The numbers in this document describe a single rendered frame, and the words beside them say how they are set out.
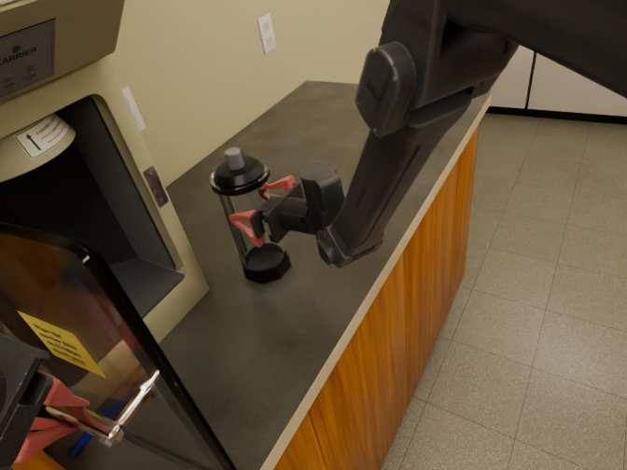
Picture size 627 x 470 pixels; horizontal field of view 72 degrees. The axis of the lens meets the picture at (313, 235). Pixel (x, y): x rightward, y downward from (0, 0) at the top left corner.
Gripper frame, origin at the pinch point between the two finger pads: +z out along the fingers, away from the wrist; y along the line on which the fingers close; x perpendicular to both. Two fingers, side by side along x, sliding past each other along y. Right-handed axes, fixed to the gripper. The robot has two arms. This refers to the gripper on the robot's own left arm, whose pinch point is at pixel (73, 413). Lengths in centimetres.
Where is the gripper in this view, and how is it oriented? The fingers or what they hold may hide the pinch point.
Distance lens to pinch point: 49.2
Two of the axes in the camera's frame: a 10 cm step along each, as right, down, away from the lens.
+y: -3.1, 8.9, -3.3
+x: 8.9, 1.5, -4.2
